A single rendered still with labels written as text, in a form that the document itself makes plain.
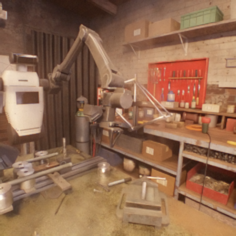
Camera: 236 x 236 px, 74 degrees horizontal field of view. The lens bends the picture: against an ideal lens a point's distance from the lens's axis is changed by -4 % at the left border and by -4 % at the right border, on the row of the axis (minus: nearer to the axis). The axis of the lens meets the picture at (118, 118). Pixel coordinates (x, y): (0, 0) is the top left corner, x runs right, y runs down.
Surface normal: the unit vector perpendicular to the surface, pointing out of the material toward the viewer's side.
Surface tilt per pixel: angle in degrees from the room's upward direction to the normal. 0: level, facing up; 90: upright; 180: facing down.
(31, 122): 90
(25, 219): 0
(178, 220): 0
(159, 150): 91
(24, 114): 90
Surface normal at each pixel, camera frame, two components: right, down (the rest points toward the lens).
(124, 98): 0.62, 0.12
